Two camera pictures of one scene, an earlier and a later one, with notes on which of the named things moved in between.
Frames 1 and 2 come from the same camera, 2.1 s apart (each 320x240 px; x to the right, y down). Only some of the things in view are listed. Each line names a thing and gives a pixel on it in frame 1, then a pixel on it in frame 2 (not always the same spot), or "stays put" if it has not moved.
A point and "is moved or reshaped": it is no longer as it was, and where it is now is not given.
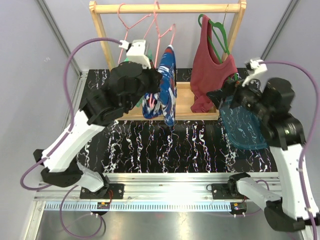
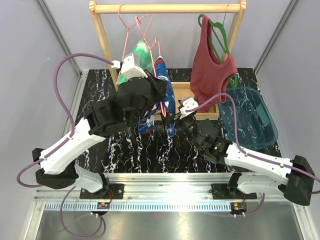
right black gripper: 231,88 → 168,120
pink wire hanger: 155,18 → 163,114
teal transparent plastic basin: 242,126 stays put
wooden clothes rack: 184,111 stays put
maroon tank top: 207,73 stays put
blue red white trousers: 163,101 is moved or reshaped
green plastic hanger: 220,25 stays put
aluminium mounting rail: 152,192 stays put
